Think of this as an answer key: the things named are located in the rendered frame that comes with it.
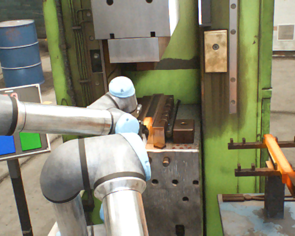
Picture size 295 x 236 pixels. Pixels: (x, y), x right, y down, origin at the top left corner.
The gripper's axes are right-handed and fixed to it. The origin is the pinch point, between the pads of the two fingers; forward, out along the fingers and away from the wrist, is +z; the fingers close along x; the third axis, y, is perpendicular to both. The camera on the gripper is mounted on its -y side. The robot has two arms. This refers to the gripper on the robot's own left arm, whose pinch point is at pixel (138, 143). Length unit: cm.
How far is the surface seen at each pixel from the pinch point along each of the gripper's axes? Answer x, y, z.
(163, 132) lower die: 7.2, -14.2, 11.7
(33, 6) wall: -338, -590, 348
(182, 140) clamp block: 14.8, -12.5, 14.7
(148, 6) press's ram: 5, -39, -33
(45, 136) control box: -38.9, -4.9, 1.5
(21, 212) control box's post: -58, 11, 37
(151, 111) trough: -0.6, -33.0, 19.9
